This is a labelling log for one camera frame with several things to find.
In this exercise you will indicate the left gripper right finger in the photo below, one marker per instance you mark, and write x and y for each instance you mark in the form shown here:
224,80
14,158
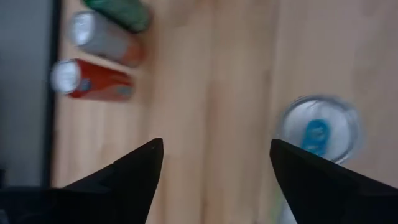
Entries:
326,193

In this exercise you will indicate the light green beverage can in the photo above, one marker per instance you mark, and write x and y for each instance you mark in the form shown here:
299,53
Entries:
284,214

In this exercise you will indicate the red beverage can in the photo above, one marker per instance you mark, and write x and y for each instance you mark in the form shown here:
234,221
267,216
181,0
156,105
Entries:
99,81

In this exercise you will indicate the orange and silver can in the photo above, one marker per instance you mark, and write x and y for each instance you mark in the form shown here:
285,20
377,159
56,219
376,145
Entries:
105,40

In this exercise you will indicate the black aluminium table frame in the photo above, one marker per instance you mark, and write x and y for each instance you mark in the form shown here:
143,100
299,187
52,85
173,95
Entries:
56,31

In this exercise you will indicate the silver can with blue tab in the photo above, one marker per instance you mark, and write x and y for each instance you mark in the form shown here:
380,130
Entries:
335,115

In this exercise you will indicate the dark green beverage can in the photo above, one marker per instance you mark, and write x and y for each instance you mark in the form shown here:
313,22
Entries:
124,12

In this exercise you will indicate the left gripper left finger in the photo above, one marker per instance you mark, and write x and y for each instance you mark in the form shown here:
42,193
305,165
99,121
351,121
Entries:
124,186

